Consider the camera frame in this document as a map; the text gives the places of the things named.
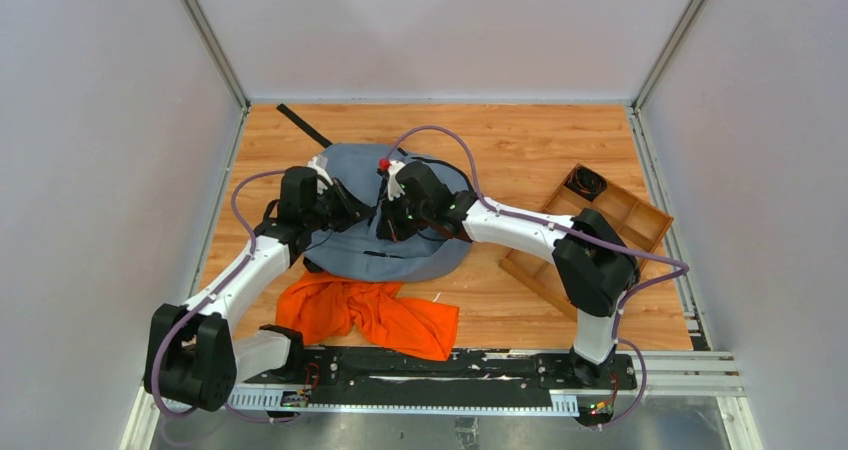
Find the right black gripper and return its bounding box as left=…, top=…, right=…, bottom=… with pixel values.
left=378, top=188, right=433, bottom=245

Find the blue grey backpack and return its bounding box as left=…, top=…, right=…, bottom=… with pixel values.
left=277, top=104, right=471, bottom=282

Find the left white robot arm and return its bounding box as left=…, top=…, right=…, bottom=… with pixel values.
left=143, top=166, right=374, bottom=418

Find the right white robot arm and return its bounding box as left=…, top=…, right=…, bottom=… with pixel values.
left=378, top=158, right=639, bottom=388

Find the orange cloth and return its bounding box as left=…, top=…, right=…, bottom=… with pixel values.
left=275, top=272, right=459, bottom=361

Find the wooden compartment tray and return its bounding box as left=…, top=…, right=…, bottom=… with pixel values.
left=499, top=164, right=673, bottom=321

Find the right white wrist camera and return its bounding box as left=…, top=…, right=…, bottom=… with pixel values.
left=387, top=160, right=406, bottom=201

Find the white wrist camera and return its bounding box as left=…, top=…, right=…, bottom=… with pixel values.
left=387, top=160, right=406, bottom=201
left=307, top=154, right=333, bottom=194

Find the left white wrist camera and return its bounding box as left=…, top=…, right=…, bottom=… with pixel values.
left=307, top=154, right=333, bottom=194

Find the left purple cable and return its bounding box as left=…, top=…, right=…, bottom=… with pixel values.
left=150, top=168, right=313, bottom=426

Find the purple cable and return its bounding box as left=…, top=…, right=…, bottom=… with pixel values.
left=150, top=168, right=313, bottom=426
left=376, top=125, right=690, bottom=430

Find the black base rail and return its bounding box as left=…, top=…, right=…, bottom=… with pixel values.
left=249, top=346, right=638, bottom=413

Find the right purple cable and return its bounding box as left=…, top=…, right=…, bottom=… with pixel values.
left=376, top=125, right=690, bottom=430

